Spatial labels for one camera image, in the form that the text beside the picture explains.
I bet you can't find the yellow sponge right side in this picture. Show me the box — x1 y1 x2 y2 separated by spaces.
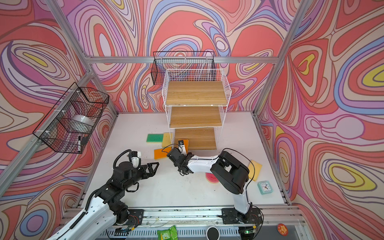
248 160 262 181

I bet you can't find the black marker in basket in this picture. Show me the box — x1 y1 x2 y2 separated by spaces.
78 136 82 154

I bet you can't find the round black speaker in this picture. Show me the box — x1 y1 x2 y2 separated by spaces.
206 226 220 240

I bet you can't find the yellow sponge green back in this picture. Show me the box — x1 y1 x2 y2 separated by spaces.
162 133 173 148

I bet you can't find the orange sponge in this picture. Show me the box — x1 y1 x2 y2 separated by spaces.
178 139 189 153
154 147 172 160

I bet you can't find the black wire basket back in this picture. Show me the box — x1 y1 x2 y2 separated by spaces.
151 50 216 85

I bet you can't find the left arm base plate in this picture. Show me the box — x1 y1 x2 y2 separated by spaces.
116 209 144 227

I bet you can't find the small teal clock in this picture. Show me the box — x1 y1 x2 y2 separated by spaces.
257 181 273 195

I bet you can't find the green snack packet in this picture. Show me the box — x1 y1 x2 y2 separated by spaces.
157 226 178 240

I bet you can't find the red round sticker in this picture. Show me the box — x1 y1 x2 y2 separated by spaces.
277 223 289 236

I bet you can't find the black wire basket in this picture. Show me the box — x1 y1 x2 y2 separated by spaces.
151 50 216 85
33 83 110 154

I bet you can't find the black wire basket left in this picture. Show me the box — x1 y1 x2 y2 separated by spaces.
33 83 110 154

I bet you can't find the white wire wooden shelf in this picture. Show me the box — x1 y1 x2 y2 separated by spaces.
162 69 232 151

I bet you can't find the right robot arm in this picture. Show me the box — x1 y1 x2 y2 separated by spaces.
167 147 251 215

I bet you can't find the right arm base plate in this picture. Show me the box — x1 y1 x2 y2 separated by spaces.
218 207 264 225

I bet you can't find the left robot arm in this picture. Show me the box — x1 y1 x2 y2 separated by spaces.
49 162 160 240

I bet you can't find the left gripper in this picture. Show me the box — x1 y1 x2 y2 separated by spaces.
121 162 159 192

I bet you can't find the pink smiley sponge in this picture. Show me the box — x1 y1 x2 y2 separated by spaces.
206 173 219 184

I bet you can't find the silver bowl in basket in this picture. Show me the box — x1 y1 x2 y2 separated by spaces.
72 115 95 127

